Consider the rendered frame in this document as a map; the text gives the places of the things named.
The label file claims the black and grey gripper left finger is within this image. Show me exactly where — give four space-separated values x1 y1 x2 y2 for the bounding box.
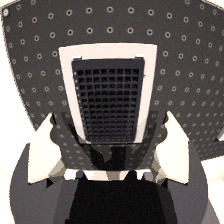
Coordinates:
9 113 67 224

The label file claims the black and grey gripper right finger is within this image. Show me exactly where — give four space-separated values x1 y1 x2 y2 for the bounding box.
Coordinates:
149 111 208 224

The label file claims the white rectangular frame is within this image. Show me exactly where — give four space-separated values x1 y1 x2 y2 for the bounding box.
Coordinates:
59 43 157 143

